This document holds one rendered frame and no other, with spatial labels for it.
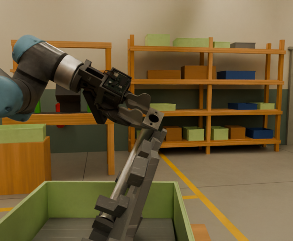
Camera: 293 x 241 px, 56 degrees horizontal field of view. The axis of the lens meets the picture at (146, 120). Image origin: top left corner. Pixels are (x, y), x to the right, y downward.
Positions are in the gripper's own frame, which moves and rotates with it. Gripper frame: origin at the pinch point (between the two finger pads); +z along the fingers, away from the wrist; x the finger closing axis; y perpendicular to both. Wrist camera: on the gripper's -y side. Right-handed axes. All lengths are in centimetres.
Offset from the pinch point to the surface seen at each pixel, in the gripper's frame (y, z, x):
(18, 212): -20.4, -17.8, -27.6
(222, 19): -239, 67, 511
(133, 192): 1.5, 3.0, -19.4
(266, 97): -304, 228, 441
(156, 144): 8.7, 2.5, -11.0
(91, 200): -32.4, -3.4, -13.2
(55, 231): -31.8, -8.4, -25.6
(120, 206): 0.6, 1.9, -22.6
